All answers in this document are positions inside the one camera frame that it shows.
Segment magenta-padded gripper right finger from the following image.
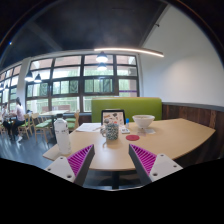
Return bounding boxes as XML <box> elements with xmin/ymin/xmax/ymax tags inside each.
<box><xmin>128</xmin><ymin>144</ymin><xmax>183</xmax><ymax>185</ymax></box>

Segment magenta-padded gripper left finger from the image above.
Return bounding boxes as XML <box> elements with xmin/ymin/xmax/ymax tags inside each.
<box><xmin>44</xmin><ymin>143</ymin><xmax>96</xmax><ymax>187</ymax></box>

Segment clear plastic water bottle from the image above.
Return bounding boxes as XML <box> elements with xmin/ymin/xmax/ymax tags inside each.
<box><xmin>53</xmin><ymin>113</ymin><xmax>72</xmax><ymax>156</ymax></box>

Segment grey napkin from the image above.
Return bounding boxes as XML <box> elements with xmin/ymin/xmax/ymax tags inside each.
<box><xmin>137</xmin><ymin>127</ymin><xmax>156</xmax><ymax>136</ymax></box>

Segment flat round red coaster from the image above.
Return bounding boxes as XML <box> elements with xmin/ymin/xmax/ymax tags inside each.
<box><xmin>125</xmin><ymin>134</ymin><xmax>140</xmax><ymax>142</ymax></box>

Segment wooden chairs with green seats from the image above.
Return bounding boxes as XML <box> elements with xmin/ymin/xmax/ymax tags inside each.
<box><xmin>18</xmin><ymin>111</ymin><xmax>81</xmax><ymax>143</ymax></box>

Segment white ceramic bowl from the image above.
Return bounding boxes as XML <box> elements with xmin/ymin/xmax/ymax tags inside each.
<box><xmin>131</xmin><ymin>114</ymin><xmax>156</xmax><ymax>129</ymax></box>

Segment white paper booklet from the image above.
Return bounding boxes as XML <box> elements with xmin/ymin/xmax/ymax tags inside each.
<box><xmin>75</xmin><ymin>122</ymin><xmax>103</xmax><ymax>133</ymax></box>

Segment light wooden dining table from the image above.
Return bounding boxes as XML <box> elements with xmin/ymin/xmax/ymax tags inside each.
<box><xmin>39</xmin><ymin>109</ymin><xmax>69</xmax><ymax>144</ymax></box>

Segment patterned ceramic mug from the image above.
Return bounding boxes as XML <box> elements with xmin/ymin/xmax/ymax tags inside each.
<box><xmin>100</xmin><ymin>118</ymin><xmax>120</xmax><ymax>141</ymax></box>

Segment person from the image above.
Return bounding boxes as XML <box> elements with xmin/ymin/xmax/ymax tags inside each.
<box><xmin>0</xmin><ymin>102</ymin><xmax>10</xmax><ymax>134</ymax></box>
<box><xmin>11</xmin><ymin>96</ymin><xmax>26</xmax><ymax>141</ymax></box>

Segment green upholstered bench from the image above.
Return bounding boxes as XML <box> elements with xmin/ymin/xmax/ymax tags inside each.
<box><xmin>90</xmin><ymin>96</ymin><xmax>163</xmax><ymax>124</ymax></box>

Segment black-framed picture stand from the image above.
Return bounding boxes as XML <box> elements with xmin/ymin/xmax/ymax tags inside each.
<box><xmin>100</xmin><ymin>109</ymin><xmax>127</xmax><ymax>127</ymax></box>

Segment large dark-framed multi-pane window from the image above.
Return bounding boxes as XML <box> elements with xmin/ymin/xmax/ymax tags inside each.
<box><xmin>0</xmin><ymin>53</ymin><xmax>140</xmax><ymax>114</ymax></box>

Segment dark pendant ceiling lamps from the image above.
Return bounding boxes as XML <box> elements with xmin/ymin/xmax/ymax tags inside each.
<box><xmin>0</xmin><ymin>51</ymin><xmax>109</xmax><ymax>92</ymax></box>

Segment curved linear ceiling light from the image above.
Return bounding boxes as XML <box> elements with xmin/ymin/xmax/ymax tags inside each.
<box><xmin>93</xmin><ymin>46</ymin><xmax>165</xmax><ymax>58</ymax></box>

